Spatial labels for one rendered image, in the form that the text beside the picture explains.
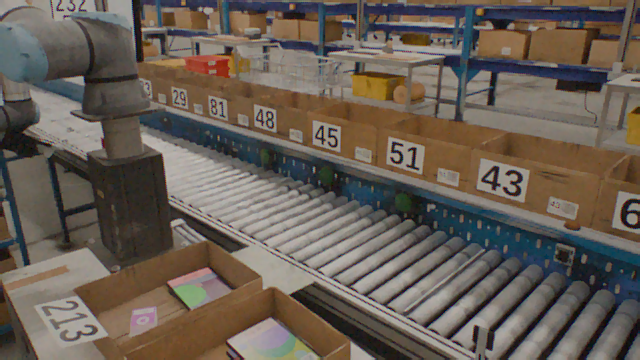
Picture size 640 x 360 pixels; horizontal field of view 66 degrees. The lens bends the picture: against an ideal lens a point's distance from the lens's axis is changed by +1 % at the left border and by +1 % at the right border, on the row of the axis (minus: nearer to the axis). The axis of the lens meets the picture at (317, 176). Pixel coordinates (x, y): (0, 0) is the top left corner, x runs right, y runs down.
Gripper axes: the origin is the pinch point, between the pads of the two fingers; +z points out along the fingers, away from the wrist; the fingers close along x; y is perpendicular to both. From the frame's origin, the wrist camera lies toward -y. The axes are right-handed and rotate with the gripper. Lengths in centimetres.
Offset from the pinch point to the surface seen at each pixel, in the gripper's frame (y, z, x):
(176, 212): 6, 33, 45
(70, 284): 27, -12, 73
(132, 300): 21, -6, 94
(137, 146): -16, -8, 69
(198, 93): -45, 70, -29
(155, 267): 12, -2, 93
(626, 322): -25, 67, 190
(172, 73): -55, 93, -101
